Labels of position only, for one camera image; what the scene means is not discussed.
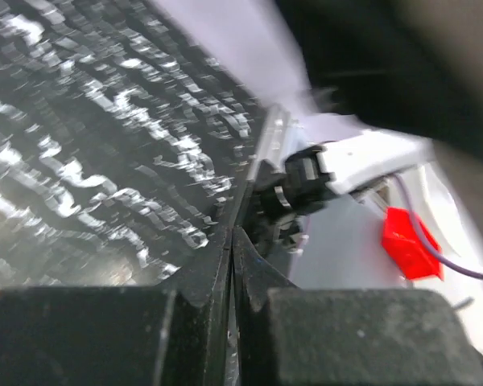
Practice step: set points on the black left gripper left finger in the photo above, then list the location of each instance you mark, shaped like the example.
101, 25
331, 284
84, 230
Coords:
173, 333

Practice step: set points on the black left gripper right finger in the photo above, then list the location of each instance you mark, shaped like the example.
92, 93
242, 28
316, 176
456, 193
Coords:
292, 336

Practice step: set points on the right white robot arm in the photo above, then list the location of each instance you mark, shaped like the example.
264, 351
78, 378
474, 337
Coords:
356, 265

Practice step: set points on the aluminium frame rail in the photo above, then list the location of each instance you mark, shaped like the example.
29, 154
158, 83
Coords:
280, 137

